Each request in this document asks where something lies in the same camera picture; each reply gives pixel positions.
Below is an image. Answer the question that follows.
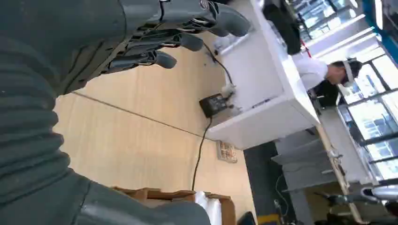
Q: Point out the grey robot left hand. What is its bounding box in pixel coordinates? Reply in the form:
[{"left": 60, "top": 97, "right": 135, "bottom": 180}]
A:
[{"left": 0, "top": 0, "right": 253, "bottom": 225}]

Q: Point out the ribbed grey left arm sleeve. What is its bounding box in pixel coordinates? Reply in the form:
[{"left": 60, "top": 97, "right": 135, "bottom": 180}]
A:
[{"left": 0, "top": 37, "right": 71, "bottom": 206}]

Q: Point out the black power adapter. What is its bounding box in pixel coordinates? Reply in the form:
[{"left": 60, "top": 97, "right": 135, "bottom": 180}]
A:
[{"left": 199, "top": 93, "right": 230, "bottom": 119}]

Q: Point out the white power strip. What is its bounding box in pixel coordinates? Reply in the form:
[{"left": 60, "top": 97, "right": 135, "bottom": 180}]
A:
[{"left": 214, "top": 32, "right": 250, "bottom": 57}]

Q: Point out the white plug connector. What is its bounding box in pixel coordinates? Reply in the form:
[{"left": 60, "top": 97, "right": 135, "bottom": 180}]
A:
[{"left": 221, "top": 83, "right": 237, "bottom": 98}]

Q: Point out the brown cardboard box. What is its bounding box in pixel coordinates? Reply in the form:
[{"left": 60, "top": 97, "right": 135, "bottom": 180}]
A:
[{"left": 111, "top": 186, "right": 237, "bottom": 225}]

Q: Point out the metal floor socket plate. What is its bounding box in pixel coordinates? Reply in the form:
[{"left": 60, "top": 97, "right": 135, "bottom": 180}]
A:
[{"left": 216, "top": 140, "right": 238, "bottom": 164}]

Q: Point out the white desk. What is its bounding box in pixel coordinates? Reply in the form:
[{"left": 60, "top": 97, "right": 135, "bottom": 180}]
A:
[{"left": 206, "top": 0, "right": 321, "bottom": 150}]

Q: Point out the black office chair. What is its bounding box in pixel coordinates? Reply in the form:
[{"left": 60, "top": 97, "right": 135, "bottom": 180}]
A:
[{"left": 262, "top": 0, "right": 302, "bottom": 56}]

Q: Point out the white plastic packing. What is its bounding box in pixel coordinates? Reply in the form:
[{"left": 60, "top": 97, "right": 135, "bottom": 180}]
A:
[{"left": 195, "top": 190, "right": 223, "bottom": 225}]

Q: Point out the person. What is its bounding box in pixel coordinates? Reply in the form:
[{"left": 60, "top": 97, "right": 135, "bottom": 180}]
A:
[{"left": 291, "top": 52, "right": 363, "bottom": 91}]

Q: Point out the black seat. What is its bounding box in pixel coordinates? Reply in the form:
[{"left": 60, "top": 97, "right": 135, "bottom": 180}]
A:
[{"left": 312, "top": 80, "right": 340, "bottom": 108}]

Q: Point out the grey cabinet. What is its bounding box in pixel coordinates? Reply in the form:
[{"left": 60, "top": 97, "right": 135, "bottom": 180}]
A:
[{"left": 271, "top": 129, "right": 371, "bottom": 225}]

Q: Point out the white headset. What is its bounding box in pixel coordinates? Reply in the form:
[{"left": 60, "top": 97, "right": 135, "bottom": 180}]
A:
[{"left": 342, "top": 58, "right": 357, "bottom": 88}]

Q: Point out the blue pillar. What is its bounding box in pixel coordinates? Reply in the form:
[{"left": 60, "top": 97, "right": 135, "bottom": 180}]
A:
[{"left": 361, "top": 0, "right": 398, "bottom": 64}]

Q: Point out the thin black adapter cable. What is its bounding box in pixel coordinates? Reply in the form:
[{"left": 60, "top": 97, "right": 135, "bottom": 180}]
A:
[{"left": 202, "top": 42, "right": 234, "bottom": 86}]

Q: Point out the black power cable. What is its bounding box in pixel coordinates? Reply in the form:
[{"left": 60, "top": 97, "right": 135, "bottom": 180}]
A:
[{"left": 191, "top": 116, "right": 214, "bottom": 191}]

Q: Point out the thin white cable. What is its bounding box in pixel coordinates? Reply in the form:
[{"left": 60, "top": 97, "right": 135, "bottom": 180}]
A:
[{"left": 274, "top": 174, "right": 291, "bottom": 219}]

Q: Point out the black window frame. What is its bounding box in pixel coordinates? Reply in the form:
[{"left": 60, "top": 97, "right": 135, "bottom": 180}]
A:
[{"left": 337, "top": 54, "right": 398, "bottom": 182}]

